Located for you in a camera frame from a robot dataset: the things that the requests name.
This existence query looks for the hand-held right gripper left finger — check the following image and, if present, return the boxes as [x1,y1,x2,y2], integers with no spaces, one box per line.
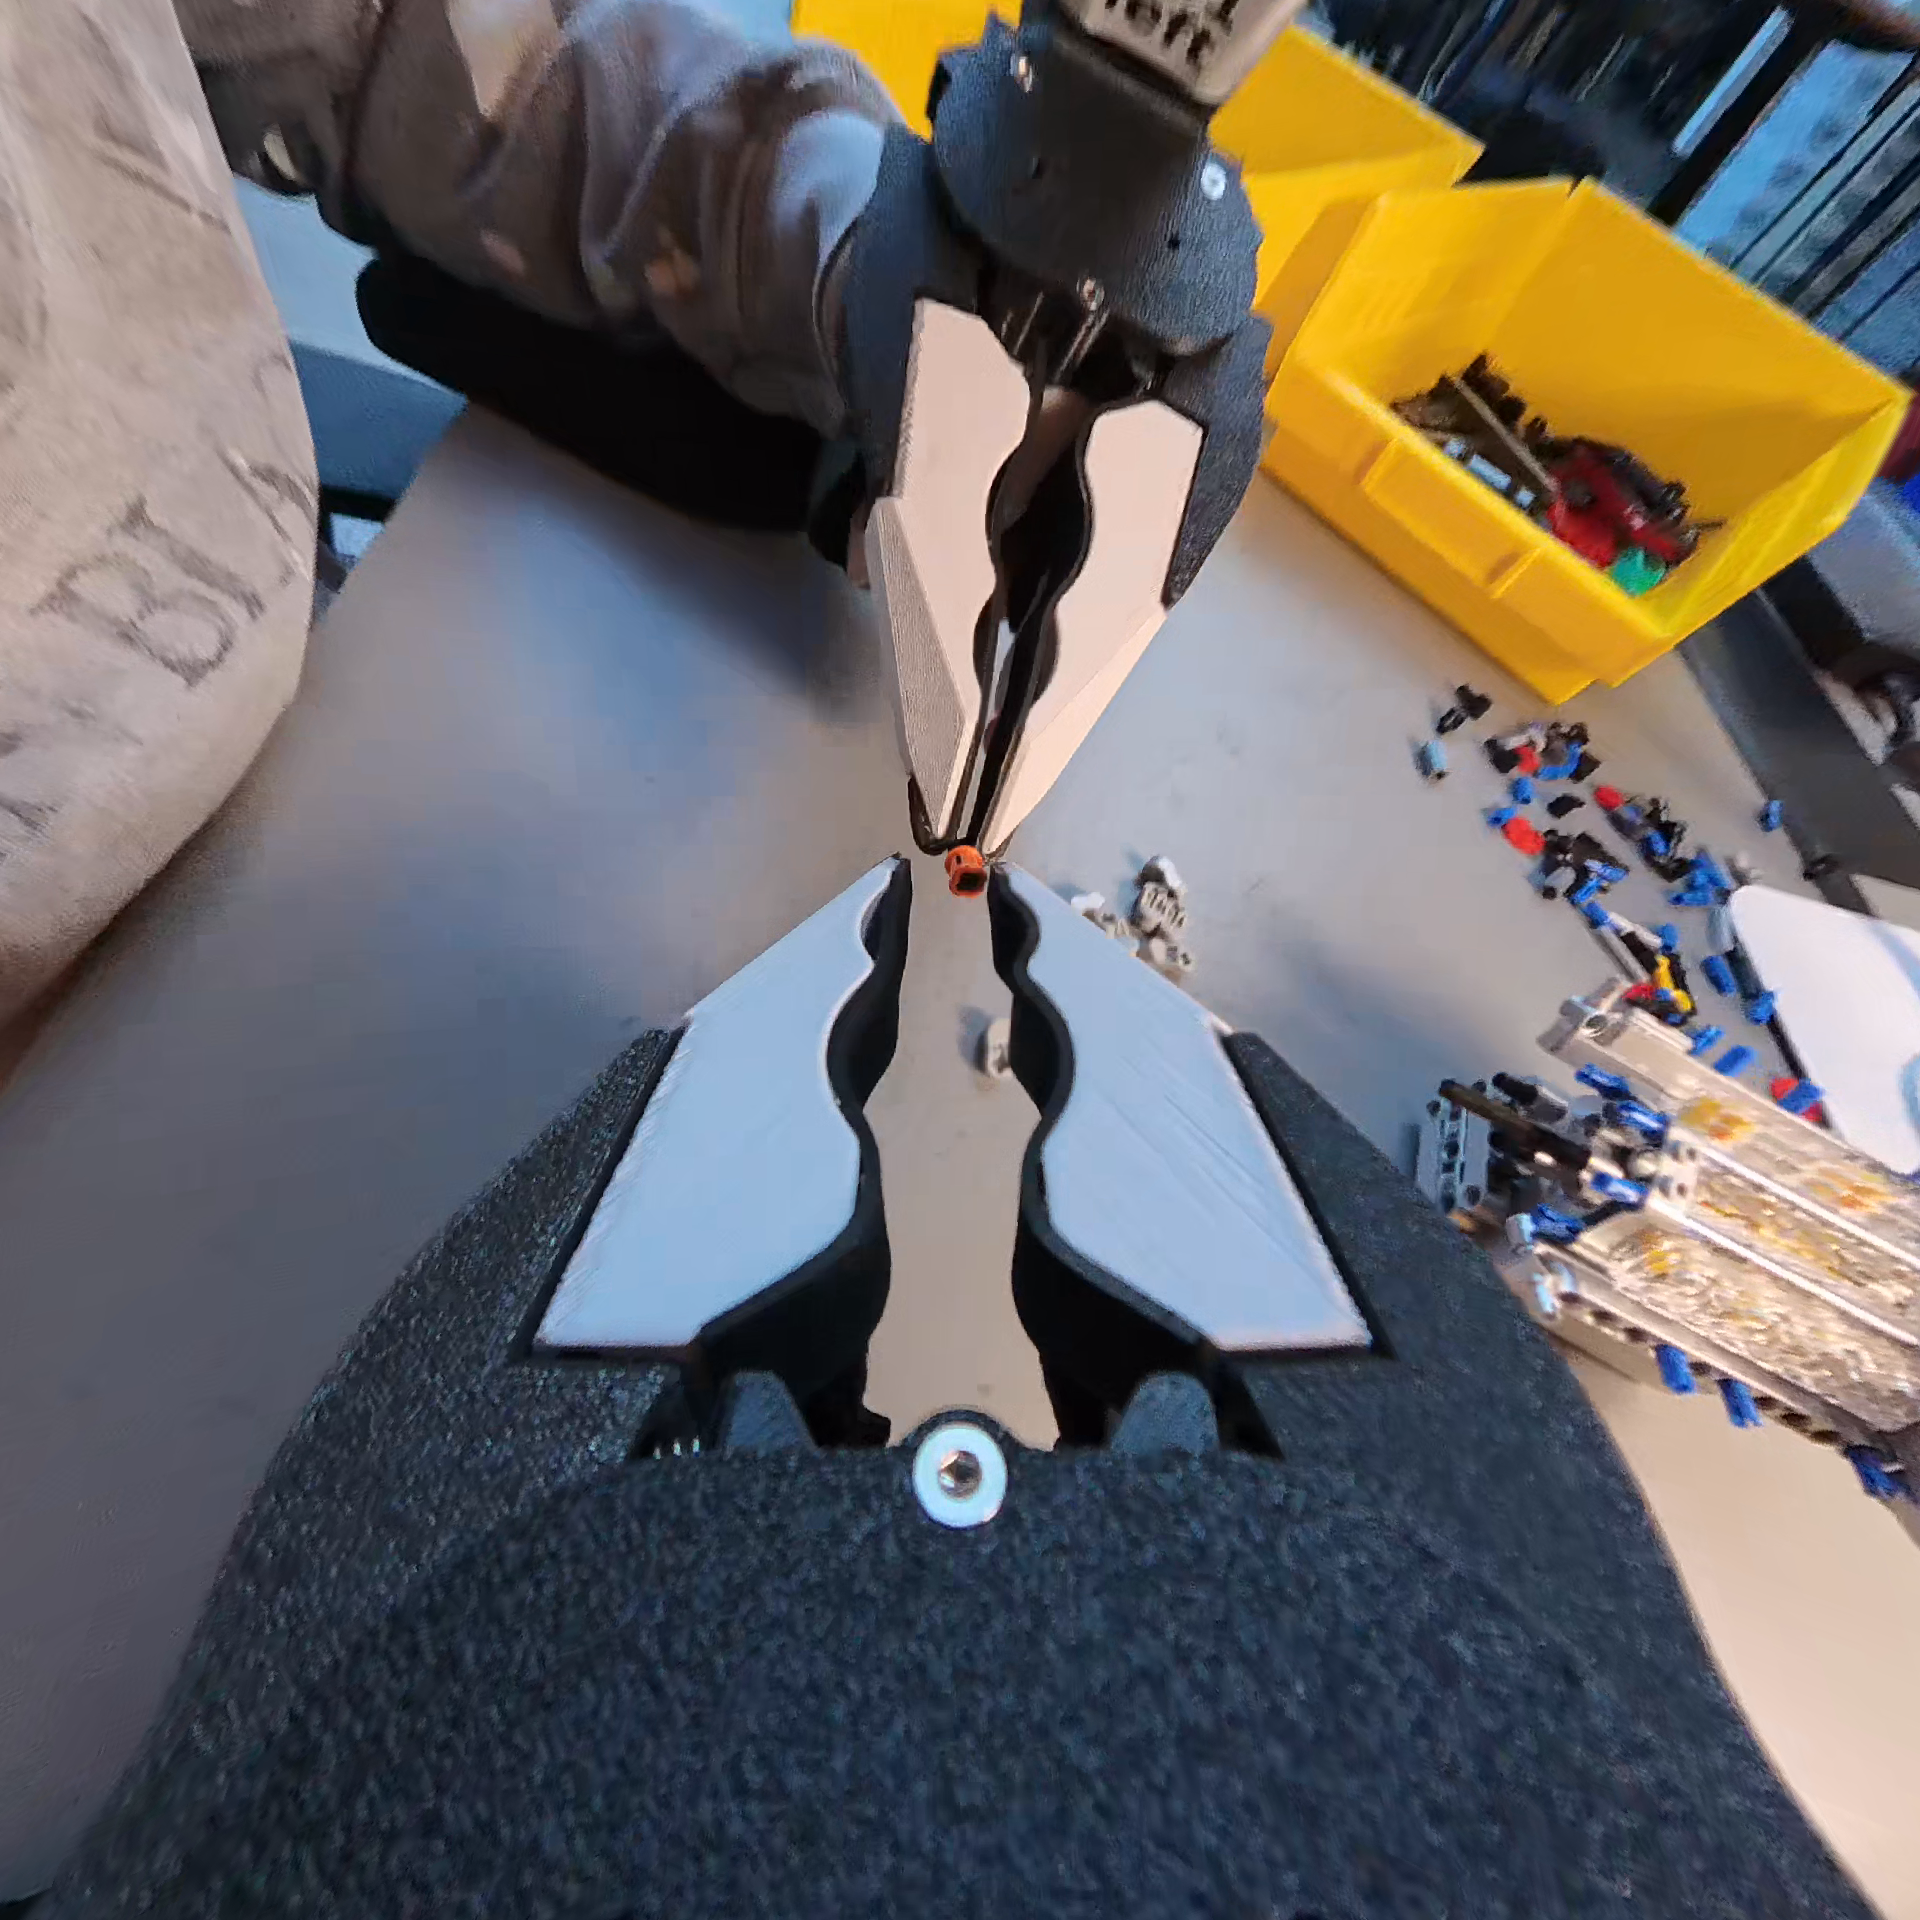
[534,856,914,1440]

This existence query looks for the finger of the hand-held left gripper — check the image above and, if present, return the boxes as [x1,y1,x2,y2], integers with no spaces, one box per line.
[970,397,1208,865]
[866,298,1040,847]

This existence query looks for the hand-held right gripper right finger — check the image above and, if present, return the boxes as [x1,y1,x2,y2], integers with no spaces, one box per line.
[988,865,1376,1440]

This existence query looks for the pile of grey connector pieces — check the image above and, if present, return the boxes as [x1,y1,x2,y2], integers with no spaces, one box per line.
[1071,856,1201,986]

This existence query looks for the grey toy brick assembly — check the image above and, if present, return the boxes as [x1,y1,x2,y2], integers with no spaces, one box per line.
[1416,983,1920,1501]

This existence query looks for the person's left forearm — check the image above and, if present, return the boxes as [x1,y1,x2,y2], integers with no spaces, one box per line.
[180,0,903,452]

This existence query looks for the yellow bin holding brass parts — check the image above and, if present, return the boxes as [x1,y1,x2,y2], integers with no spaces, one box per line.
[791,0,1488,384]

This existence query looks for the person's black trousers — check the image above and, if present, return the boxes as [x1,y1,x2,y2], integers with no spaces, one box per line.
[357,247,887,536]

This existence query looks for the heap of dark brick parts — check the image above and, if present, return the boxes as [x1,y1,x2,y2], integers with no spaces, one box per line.
[1386,353,1727,596]

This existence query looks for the yellow bin holding dark parts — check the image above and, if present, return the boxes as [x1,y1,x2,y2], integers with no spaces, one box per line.
[1257,176,1918,707]

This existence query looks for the blue-grey chair seat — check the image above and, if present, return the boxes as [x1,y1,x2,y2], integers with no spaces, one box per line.
[286,337,465,519]

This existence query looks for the scattered small brick parts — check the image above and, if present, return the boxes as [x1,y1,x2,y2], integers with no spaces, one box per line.
[1410,682,1840,1120]

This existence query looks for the white rounded board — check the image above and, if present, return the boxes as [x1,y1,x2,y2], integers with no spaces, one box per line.
[1727,883,1920,1177]

